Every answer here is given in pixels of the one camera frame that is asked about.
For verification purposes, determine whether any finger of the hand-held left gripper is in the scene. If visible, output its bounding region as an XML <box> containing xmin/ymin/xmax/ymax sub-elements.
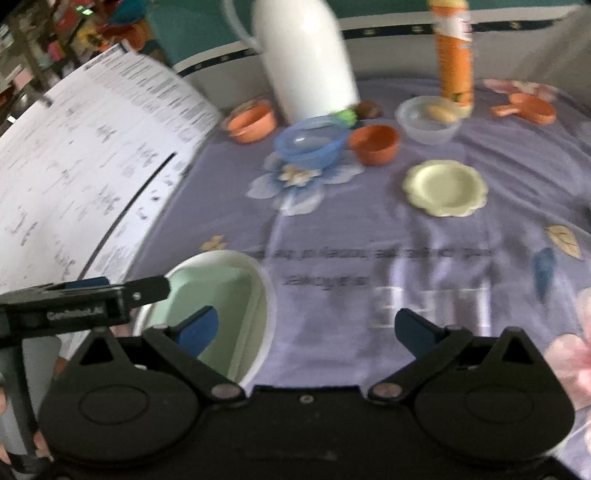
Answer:
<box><xmin>41</xmin><ymin>278</ymin><xmax>112</xmax><ymax>291</ymax></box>
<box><xmin>124</xmin><ymin>275</ymin><xmax>172</xmax><ymax>307</ymax></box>

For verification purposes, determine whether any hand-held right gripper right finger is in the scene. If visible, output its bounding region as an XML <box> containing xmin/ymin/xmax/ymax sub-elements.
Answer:
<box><xmin>368</xmin><ymin>308</ymin><xmax>550</xmax><ymax>402</ymax></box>

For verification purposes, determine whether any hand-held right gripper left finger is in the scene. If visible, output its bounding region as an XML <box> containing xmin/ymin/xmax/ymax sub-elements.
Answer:
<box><xmin>69</xmin><ymin>305</ymin><xmax>246</xmax><ymax>403</ymax></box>

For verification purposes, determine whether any light green bowl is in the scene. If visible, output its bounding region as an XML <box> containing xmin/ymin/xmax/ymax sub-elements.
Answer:
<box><xmin>133</xmin><ymin>249</ymin><xmax>276</xmax><ymax>385</ymax></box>

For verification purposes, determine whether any pale yellow scalloped plate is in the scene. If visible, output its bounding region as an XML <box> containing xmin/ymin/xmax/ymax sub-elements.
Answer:
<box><xmin>402</xmin><ymin>159</ymin><xmax>489</xmax><ymax>218</ymax></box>

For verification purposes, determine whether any orange cup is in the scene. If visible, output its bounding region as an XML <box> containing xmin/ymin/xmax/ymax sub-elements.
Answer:
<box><xmin>348</xmin><ymin>124</ymin><xmax>401</xmax><ymax>167</ymax></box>

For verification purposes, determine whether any clear plastic bowl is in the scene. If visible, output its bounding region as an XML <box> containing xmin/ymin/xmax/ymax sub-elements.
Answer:
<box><xmin>396</xmin><ymin>95</ymin><xmax>463</xmax><ymax>145</ymax></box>

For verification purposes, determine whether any blue translucent bowl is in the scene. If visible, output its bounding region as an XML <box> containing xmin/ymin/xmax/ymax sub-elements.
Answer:
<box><xmin>274</xmin><ymin>115</ymin><xmax>350</xmax><ymax>174</ymax></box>

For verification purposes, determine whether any purple floral cloth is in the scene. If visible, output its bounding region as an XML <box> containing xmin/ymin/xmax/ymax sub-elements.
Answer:
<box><xmin>124</xmin><ymin>76</ymin><xmax>591</xmax><ymax>480</ymax></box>

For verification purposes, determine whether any printed paper sheet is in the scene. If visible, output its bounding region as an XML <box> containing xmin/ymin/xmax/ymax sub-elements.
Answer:
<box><xmin>0</xmin><ymin>41</ymin><xmax>225</xmax><ymax>365</ymax></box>

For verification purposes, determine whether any brown toy mushroom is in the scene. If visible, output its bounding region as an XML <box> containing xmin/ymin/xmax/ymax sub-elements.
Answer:
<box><xmin>353</xmin><ymin>100</ymin><xmax>384</xmax><ymax>121</ymax></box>

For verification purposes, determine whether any orange toy pan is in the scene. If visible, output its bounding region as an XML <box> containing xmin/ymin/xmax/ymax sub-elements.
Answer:
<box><xmin>491</xmin><ymin>92</ymin><xmax>558</xmax><ymax>126</ymax></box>

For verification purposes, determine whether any teal blanket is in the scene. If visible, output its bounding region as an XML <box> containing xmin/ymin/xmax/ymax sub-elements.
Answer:
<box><xmin>145</xmin><ymin>0</ymin><xmax>591</xmax><ymax>80</ymax></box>

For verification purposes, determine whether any white thermos jug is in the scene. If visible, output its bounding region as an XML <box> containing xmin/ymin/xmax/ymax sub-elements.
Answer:
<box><xmin>222</xmin><ymin>0</ymin><xmax>361</xmax><ymax>126</ymax></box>

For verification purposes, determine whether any orange plastic bottle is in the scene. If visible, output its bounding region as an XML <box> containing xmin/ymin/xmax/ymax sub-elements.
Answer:
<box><xmin>427</xmin><ymin>0</ymin><xmax>476</xmax><ymax>117</ymax></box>

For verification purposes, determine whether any grey striped blanket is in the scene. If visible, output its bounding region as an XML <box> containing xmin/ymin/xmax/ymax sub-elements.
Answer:
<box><xmin>524</xmin><ymin>4</ymin><xmax>591</xmax><ymax>93</ymax></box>

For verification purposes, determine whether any orange two-handled bowl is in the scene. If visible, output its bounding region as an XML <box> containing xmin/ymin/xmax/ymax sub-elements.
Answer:
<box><xmin>225</xmin><ymin>100</ymin><xmax>279</xmax><ymax>144</ymax></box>

